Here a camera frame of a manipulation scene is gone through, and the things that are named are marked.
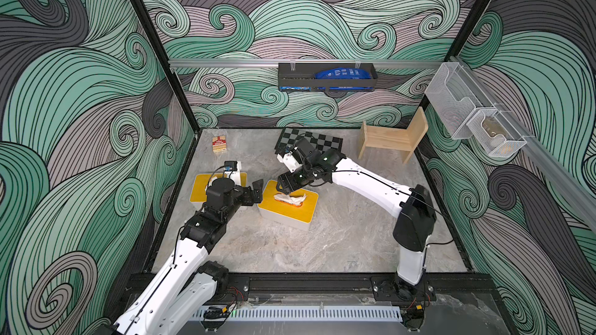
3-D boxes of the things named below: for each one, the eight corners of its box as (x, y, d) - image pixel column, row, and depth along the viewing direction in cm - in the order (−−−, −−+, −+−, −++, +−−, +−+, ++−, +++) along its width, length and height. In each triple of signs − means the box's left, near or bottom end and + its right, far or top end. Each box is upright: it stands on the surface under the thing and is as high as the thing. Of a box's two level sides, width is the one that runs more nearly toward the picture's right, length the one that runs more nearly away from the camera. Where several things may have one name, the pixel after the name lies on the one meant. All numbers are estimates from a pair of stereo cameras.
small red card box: (214, 153, 113) (212, 150, 111) (213, 140, 119) (212, 137, 117) (227, 150, 114) (226, 147, 112) (226, 138, 120) (225, 134, 118)
